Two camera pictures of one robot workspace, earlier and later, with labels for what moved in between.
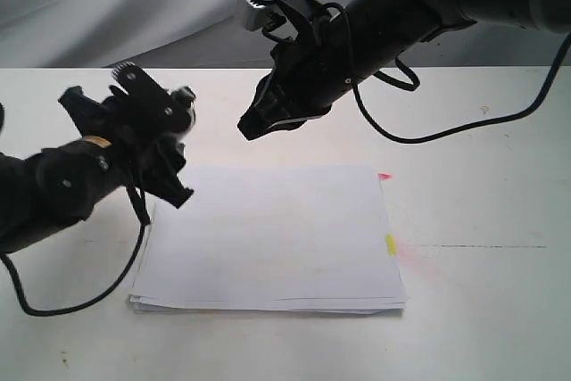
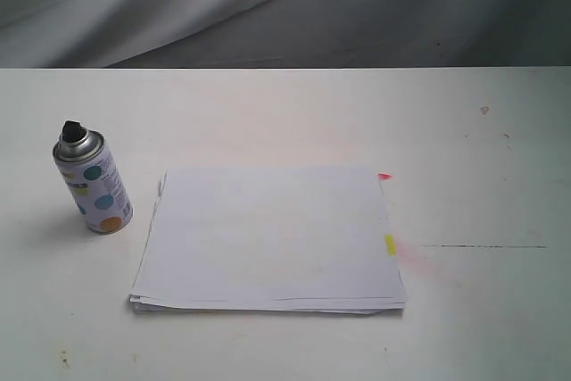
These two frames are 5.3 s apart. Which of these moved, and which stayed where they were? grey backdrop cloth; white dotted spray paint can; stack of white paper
Moved: white dotted spray paint can
Stayed: grey backdrop cloth; stack of white paper
